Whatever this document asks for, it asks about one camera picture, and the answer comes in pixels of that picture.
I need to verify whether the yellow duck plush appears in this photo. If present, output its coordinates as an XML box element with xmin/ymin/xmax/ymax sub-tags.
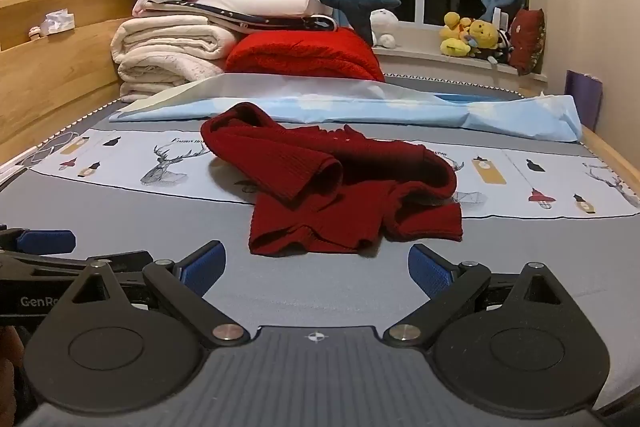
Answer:
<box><xmin>439</xmin><ymin>12</ymin><xmax>474</xmax><ymax>58</ymax></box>

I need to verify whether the dark red knit sweater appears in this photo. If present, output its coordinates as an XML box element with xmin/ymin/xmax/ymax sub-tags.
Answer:
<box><xmin>200</xmin><ymin>103</ymin><xmax>464</xmax><ymax>258</ymax></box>

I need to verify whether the tissue pack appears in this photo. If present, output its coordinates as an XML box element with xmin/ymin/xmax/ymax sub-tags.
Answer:
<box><xmin>40</xmin><ymin>8</ymin><xmax>77</xmax><ymax>36</ymax></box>

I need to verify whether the purple bag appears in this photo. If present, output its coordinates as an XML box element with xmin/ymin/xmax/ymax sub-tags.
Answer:
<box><xmin>565</xmin><ymin>70</ymin><xmax>604</xmax><ymax>132</ymax></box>

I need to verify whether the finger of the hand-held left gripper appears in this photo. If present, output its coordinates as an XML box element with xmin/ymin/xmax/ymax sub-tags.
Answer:
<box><xmin>0</xmin><ymin>227</ymin><xmax>77</xmax><ymax>254</ymax></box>
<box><xmin>0</xmin><ymin>249</ymin><xmax>154</xmax><ymax>288</ymax></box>

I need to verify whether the red folded blanket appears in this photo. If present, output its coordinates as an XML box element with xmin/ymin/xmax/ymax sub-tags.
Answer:
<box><xmin>225</xmin><ymin>27</ymin><xmax>387</xmax><ymax>84</ymax></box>

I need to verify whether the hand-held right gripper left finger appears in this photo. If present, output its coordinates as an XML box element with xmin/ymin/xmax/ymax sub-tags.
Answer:
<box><xmin>74</xmin><ymin>241</ymin><xmax>252</xmax><ymax>349</ymax></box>

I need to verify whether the navy starred cloth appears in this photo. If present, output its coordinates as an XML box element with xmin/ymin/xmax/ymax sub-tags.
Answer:
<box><xmin>200</xmin><ymin>4</ymin><xmax>339</xmax><ymax>32</ymax></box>

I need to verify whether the striped plush toy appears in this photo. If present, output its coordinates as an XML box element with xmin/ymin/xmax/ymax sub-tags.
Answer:
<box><xmin>492</xmin><ymin>32</ymin><xmax>517</xmax><ymax>64</ymax></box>

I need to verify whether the white windowsill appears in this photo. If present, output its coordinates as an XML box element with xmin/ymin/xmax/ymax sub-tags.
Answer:
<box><xmin>372</xmin><ymin>46</ymin><xmax>549</xmax><ymax>82</ymax></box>

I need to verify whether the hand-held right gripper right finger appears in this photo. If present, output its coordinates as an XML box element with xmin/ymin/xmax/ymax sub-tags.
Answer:
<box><xmin>383</xmin><ymin>243</ymin><xmax>574</xmax><ymax>350</ymax></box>

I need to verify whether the dark red cushion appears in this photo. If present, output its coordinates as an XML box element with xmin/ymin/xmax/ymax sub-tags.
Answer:
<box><xmin>510</xmin><ymin>8</ymin><xmax>546</xmax><ymax>76</ymax></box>

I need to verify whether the white seal plush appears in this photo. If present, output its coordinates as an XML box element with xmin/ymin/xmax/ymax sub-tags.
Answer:
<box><xmin>370</xmin><ymin>8</ymin><xmax>400</xmax><ymax>48</ymax></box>

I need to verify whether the yellow bear plush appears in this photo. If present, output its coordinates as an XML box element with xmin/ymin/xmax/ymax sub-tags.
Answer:
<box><xmin>467</xmin><ymin>19</ymin><xmax>502</xmax><ymax>58</ymax></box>

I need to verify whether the light blue duvet cover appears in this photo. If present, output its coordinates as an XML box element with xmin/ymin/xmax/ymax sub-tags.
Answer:
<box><xmin>109</xmin><ymin>74</ymin><xmax>584</xmax><ymax>142</ymax></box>

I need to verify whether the wooden bed frame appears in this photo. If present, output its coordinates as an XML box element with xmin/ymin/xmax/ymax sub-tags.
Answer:
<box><xmin>0</xmin><ymin>0</ymin><xmax>640</xmax><ymax>192</ymax></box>

